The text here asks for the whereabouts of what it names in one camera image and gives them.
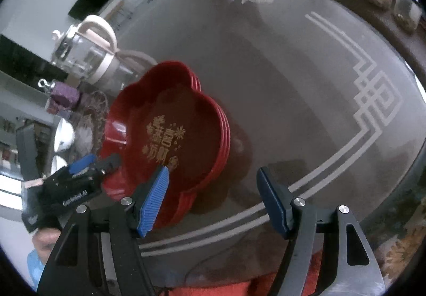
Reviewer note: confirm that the white bowl blue flowers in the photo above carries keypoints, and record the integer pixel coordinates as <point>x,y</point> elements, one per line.
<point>65,134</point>

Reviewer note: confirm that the purple glass jar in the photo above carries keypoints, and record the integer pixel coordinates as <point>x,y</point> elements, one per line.
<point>65,96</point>

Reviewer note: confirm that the person's left forearm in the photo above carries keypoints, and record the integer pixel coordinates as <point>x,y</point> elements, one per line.
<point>43,242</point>

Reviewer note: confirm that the red flower-shaped plate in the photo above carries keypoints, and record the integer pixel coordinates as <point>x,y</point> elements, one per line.
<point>186,207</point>
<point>169,221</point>
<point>166,116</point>

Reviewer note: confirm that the white ribbed bowl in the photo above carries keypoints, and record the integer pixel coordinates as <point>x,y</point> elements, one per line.
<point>60,162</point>

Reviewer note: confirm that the dark tall cabinet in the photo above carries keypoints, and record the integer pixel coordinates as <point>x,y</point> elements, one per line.
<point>26,59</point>

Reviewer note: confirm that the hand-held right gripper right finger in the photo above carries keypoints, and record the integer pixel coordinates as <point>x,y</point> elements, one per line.
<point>273,202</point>

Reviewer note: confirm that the floral patterned cushion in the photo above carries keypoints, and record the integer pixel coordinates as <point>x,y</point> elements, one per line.
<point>402,249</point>

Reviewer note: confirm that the orange fleece garment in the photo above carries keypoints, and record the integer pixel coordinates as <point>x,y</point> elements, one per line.
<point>239,287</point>

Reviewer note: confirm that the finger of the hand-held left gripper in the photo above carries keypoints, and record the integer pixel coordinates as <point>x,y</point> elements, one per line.
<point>108,164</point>
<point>81,164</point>

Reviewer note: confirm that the glass electric kettle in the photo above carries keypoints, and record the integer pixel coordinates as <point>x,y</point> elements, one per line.
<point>83,53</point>

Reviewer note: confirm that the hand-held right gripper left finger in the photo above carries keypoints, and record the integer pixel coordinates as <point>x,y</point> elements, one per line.
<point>154,202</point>

